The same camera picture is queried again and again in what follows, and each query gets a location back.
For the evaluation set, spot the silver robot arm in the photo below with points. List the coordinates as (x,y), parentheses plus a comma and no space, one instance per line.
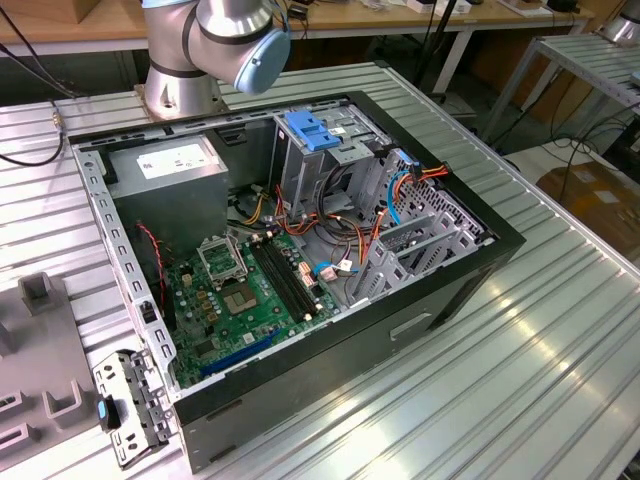
(170,50)

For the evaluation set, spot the metal disk bay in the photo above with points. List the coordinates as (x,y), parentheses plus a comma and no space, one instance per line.
(380,270)

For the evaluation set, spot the black RAM slot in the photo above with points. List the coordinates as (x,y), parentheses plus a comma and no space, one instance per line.
(277,281)
(284,278)
(291,274)
(298,270)

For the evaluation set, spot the grey metal drive cage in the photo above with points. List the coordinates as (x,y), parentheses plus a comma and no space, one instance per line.
(300,170)

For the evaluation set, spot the CPU socket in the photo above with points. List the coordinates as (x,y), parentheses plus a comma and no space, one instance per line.
(240,300)

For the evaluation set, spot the green motherboard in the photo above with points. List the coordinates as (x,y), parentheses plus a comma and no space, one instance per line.
(250,322)

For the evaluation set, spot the blue plastic drive latch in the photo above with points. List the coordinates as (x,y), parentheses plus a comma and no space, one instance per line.
(310,131)

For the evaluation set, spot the blue expansion slot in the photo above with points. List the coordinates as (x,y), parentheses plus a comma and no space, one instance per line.
(240,354)

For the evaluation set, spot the grey power supply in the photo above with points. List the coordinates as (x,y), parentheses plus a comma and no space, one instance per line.
(170,210)

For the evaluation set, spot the black PC case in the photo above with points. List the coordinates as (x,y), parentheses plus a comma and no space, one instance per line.
(310,400)

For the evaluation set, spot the large brown cardboard box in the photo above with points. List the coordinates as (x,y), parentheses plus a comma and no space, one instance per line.
(585,195)

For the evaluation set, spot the grey parts rack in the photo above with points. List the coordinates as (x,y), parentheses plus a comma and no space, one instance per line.
(45,340)

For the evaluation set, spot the cardboard box on desk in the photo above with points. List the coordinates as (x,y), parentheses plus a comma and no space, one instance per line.
(100,10)

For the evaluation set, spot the metal slat side table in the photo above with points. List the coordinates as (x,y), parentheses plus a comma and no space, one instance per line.
(590,60)

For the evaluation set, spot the wooden desk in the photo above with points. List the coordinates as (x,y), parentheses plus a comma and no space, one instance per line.
(40,25)

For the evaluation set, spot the metal rear slot bracket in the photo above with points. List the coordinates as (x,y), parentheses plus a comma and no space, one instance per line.
(135,395)

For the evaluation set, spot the blue black bracket latch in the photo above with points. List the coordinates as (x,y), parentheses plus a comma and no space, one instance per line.
(102,411)

